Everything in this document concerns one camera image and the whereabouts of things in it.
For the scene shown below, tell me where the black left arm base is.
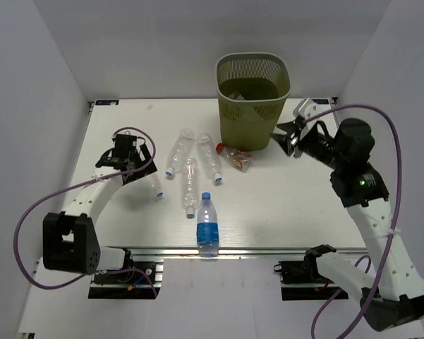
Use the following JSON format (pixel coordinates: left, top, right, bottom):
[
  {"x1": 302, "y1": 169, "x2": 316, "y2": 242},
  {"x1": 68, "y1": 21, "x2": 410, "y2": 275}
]
[{"x1": 88, "y1": 249, "x2": 163, "y2": 300}]

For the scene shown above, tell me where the green mesh waste bin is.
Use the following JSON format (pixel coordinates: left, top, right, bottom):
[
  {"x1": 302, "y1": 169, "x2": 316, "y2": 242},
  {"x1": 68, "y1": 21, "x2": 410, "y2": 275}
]
[{"x1": 215, "y1": 52, "x2": 291, "y2": 151}]

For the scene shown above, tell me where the clear slim bottle white cap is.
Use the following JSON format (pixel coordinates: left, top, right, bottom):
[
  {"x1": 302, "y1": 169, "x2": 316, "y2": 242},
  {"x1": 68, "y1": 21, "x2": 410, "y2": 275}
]
[{"x1": 182, "y1": 158, "x2": 198, "y2": 219}]

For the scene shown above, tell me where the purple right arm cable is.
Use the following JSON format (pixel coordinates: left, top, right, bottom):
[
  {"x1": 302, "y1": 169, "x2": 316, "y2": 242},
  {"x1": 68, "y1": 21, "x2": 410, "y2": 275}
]
[{"x1": 301, "y1": 103, "x2": 403, "y2": 339}]

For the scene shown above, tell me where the blue sticker right corner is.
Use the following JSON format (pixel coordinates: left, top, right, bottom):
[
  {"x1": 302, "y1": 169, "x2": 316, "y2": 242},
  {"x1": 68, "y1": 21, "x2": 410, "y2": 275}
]
[{"x1": 313, "y1": 99, "x2": 329, "y2": 105}]

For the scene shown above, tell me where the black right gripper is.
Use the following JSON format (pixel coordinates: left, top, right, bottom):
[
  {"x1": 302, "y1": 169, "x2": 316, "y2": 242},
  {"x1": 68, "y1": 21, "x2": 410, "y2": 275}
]
[{"x1": 269, "y1": 119, "x2": 344, "y2": 170}]

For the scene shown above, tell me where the aluminium table edge rail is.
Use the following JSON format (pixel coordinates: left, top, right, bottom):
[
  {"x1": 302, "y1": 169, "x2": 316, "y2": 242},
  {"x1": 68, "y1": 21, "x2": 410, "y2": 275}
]
[{"x1": 126, "y1": 246, "x2": 370, "y2": 258}]

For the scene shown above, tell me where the clear bottle far left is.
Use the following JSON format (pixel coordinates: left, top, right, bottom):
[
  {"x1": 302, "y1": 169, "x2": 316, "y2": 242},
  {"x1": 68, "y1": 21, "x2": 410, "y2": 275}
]
[{"x1": 165, "y1": 129, "x2": 195, "y2": 177}]

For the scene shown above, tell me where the clear bottle under left gripper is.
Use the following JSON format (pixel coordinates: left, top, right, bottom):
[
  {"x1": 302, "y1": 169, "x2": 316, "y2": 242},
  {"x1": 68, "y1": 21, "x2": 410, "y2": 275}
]
[{"x1": 147, "y1": 172, "x2": 164, "y2": 198}]

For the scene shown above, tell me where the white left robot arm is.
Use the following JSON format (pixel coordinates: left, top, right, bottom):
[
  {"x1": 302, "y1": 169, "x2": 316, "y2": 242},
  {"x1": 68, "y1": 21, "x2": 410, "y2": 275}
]
[{"x1": 42, "y1": 130, "x2": 163, "y2": 282}]

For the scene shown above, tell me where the blue sticker left corner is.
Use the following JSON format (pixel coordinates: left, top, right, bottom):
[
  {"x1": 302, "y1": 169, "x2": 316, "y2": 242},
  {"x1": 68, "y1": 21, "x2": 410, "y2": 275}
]
[{"x1": 95, "y1": 100, "x2": 119, "y2": 106}]

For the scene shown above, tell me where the clear square bottle yellow label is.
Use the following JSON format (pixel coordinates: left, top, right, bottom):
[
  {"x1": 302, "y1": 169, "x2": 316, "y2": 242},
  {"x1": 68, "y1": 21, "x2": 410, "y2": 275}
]
[{"x1": 225, "y1": 91, "x2": 245, "y2": 121}]

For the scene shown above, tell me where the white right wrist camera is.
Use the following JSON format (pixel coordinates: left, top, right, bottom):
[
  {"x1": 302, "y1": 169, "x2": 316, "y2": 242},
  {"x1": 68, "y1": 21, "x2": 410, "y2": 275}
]
[{"x1": 293, "y1": 98, "x2": 322, "y2": 140}]

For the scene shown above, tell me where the clear ribbed bottle blue cap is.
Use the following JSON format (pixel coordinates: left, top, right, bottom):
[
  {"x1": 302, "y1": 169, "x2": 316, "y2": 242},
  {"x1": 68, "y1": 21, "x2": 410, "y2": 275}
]
[{"x1": 196, "y1": 133, "x2": 222, "y2": 184}]

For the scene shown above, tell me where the crushed bottle red label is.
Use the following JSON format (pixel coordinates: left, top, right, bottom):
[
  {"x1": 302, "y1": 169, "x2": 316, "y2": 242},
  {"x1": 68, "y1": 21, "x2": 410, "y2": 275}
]
[{"x1": 216, "y1": 143, "x2": 251, "y2": 173}]

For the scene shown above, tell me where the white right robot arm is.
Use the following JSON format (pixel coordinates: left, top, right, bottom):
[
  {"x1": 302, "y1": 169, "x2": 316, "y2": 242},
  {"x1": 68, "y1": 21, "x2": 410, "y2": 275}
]
[{"x1": 272, "y1": 117, "x2": 424, "y2": 332}]

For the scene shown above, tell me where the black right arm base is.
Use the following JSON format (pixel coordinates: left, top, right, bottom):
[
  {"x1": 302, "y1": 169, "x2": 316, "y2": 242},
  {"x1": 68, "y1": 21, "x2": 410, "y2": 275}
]
[{"x1": 273, "y1": 261, "x2": 339, "y2": 302}]

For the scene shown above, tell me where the blue sticker corner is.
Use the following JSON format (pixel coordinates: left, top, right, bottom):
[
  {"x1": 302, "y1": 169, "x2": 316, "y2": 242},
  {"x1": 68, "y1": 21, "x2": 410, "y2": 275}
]
[
  {"x1": 313, "y1": 99, "x2": 329, "y2": 105},
  {"x1": 95, "y1": 100, "x2": 119, "y2": 106}
]

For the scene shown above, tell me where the clear bottle blue label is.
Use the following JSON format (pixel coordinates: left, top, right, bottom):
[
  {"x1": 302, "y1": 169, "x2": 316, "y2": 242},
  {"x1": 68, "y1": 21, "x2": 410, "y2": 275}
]
[{"x1": 196, "y1": 192, "x2": 219, "y2": 257}]

